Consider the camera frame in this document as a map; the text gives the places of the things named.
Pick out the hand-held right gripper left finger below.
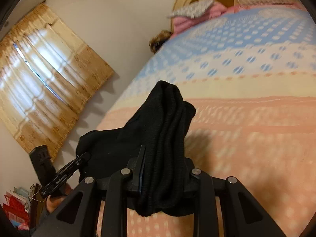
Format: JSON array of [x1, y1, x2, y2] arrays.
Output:
[[32, 144, 147, 237]]

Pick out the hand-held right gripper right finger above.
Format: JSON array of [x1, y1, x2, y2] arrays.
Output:
[[184, 157, 288, 237]]

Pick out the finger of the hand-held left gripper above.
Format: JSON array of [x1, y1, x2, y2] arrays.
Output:
[[39, 152, 92, 198]]

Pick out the black pants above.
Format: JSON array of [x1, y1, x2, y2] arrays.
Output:
[[75, 80, 196, 218]]

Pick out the person's left hand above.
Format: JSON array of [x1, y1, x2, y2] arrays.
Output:
[[46, 183, 73, 214]]

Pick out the dark wooden cabinet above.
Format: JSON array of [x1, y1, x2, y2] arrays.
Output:
[[29, 183, 48, 228]]

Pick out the red patterned bag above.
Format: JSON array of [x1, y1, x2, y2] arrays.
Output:
[[2, 194, 30, 230]]

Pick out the bed with dotted pastel sheet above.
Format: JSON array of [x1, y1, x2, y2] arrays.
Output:
[[95, 4, 316, 237]]

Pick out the beige patterned curtain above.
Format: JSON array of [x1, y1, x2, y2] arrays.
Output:
[[0, 2, 115, 155]]

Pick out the pink blanket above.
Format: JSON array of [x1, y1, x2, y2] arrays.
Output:
[[171, 1, 247, 36]]

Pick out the grey floral pillow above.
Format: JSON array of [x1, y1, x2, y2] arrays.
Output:
[[168, 0, 215, 19]]

